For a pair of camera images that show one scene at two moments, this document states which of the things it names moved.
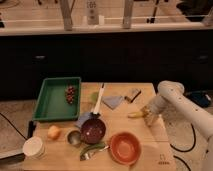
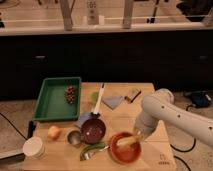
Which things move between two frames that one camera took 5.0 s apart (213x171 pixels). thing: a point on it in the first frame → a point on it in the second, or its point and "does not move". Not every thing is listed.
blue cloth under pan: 82,117 does not move
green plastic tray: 60,99 does not move
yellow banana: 136,114 → 126,140
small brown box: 132,96 does not move
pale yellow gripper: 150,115 → 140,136
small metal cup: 73,137 does not move
